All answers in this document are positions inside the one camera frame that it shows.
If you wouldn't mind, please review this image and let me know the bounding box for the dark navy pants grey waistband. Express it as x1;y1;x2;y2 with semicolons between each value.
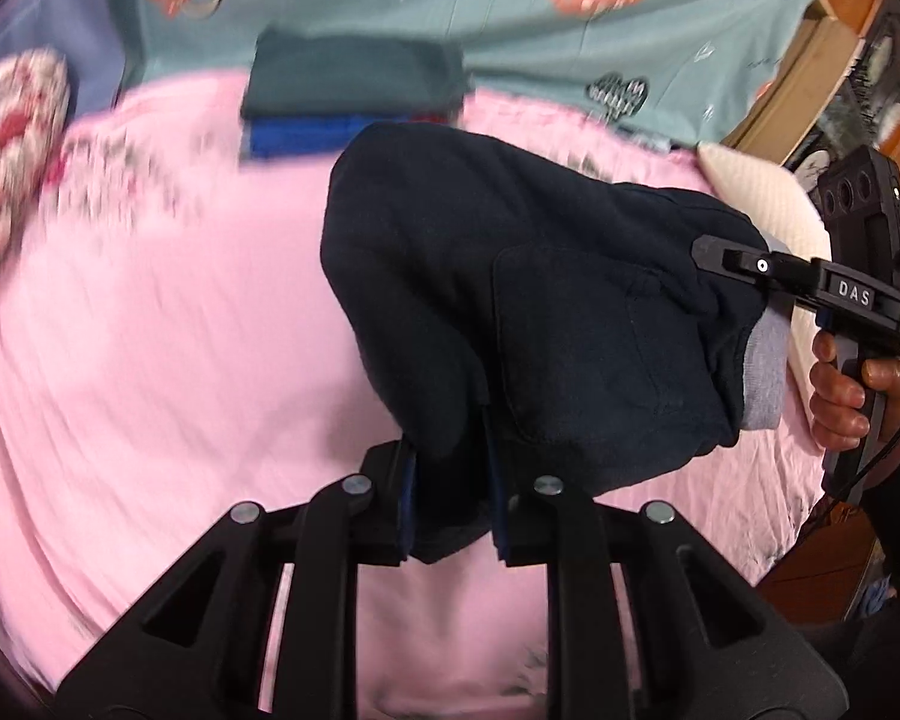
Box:
320;124;790;564

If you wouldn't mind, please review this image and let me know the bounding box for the right hand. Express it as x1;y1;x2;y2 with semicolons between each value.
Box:
809;332;900;452

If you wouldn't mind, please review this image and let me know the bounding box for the white textured pillow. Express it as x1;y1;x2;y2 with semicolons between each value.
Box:
697;143;831;406

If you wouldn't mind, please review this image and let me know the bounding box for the wooden shelf unit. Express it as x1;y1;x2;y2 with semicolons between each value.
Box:
724;0;900;169

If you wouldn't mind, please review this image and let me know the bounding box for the teal heart-print duvet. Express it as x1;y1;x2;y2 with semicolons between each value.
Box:
107;0;814;145

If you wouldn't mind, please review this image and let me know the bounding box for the blue folded garment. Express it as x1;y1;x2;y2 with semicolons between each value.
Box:
240;112;422;161

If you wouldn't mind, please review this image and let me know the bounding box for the dark green folded garment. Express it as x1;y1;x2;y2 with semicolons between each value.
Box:
242;26;470;119

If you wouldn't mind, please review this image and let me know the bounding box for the red white floral quilt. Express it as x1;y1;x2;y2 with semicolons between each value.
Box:
0;49;69;262

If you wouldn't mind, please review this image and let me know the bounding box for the blue purple pillow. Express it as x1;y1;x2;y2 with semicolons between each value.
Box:
0;0;125;117

